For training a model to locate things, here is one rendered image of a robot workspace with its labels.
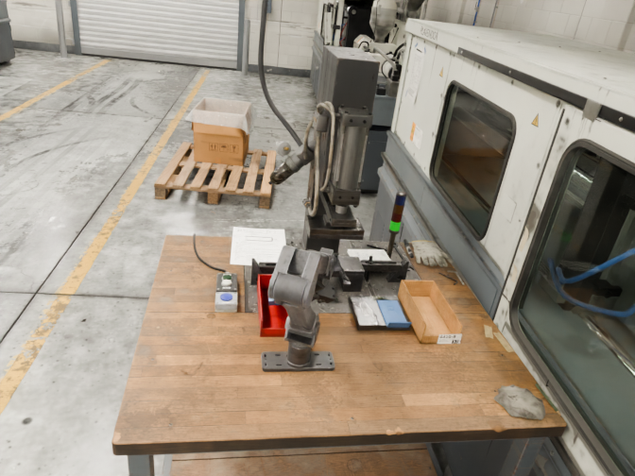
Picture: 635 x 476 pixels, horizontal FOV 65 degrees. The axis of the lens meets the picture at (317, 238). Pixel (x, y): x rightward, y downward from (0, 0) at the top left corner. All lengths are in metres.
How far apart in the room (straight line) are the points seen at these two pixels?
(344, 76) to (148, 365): 0.98
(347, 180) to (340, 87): 0.28
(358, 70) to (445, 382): 0.93
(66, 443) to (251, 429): 1.37
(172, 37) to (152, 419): 9.88
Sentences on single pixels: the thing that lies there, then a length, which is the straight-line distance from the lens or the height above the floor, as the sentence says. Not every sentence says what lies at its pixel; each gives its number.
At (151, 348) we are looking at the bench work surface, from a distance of 1.48.
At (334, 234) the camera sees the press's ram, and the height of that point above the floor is 1.12.
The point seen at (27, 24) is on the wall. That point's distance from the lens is 11.65.
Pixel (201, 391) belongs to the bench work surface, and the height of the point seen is 0.90.
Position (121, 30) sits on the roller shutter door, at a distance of 11.04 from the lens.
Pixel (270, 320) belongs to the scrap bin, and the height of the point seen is 0.90.
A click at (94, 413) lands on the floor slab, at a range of 2.60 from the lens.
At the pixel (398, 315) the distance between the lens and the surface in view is 1.63.
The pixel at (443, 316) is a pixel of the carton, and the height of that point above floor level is 0.92.
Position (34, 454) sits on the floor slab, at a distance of 2.51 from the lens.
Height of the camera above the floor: 1.85
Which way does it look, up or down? 27 degrees down
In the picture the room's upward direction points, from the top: 7 degrees clockwise
